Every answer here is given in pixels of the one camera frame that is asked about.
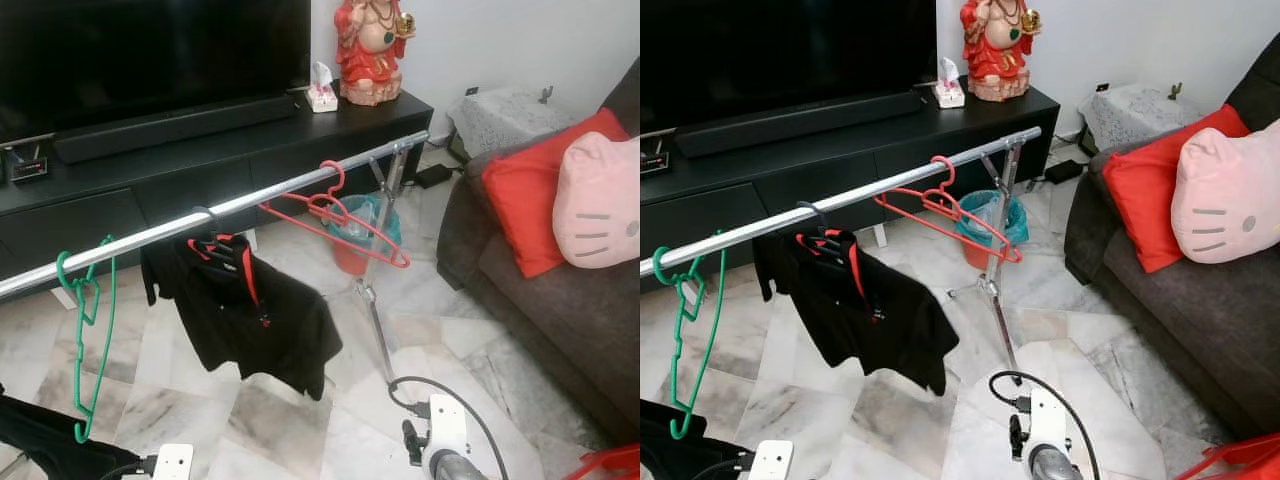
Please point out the black TV console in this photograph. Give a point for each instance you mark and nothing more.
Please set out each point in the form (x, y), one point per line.
(830, 172)
(200, 178)

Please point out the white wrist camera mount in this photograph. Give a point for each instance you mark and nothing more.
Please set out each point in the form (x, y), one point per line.
(175, 462)
(1045, 420)
(770, 460)
(447, 425)

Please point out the black shirt with red trim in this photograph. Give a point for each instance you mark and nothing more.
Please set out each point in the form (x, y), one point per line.
(250, 320)
(870, 310)

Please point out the black hanger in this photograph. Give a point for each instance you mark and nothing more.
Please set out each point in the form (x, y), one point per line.
(205, 212)
(815, 208)

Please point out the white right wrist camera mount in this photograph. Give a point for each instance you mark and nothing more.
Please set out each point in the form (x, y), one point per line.
(1045, 420)
(447, 425)

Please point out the red plastic stool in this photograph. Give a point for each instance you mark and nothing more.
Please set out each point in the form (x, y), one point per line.
(610, 464)
(1240, 457)

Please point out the red cushion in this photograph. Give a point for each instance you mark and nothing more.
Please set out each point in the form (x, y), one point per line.
(1140, 190)
(520, 200)

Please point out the black flat television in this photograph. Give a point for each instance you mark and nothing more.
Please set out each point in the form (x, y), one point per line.
(790, 50)
(150, 50)

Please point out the dark grey fabric sofa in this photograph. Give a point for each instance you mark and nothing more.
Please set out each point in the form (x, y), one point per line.
(1180, 320)
(560, 330)

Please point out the black power adapter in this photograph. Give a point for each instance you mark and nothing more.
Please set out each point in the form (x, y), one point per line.
(1062, 170)
(432, 176)

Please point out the teal bin liner bag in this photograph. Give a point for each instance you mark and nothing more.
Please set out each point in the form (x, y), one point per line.
(1010, 215)
(385, 222)

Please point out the green plastic hanger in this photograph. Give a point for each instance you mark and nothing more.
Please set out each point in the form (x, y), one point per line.
(60, 270)
(657, 265)

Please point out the red plastic hanger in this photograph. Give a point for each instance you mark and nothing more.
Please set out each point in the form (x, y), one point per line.
(325, 207)
(940, 200)

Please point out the silver clothes rack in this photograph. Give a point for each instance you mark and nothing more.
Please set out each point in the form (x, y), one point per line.
(880, 187)
(250, 199)

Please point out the white tissue box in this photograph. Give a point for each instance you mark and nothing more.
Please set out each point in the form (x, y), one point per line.
(322, 96)
(948, 92)

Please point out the pink cat face pillow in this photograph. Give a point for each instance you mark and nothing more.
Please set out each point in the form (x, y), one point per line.
(600, 200)
(1230, 195)

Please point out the side table with lace cloth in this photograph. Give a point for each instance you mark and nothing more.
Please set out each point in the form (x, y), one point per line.
(500, 115)
(1130, 110)

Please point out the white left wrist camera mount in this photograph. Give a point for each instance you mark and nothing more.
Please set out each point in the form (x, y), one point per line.
(770, 460)
(175, 462)

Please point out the red Buddha statue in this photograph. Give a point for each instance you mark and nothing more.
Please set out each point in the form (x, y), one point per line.
(370, 50)
(1000, 50)

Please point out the black soundbar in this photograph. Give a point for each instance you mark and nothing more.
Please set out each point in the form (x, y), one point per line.
(170, 126)
(800, 121)

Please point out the orange trash bin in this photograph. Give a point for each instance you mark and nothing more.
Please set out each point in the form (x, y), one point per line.
(978, 255)
(350, 260)

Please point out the black garment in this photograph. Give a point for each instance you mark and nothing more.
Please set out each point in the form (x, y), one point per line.
(680, 442)
(40, 440)

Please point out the small bronze figurine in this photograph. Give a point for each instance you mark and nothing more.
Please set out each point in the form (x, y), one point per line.
(545, 95)
(1175, 91)

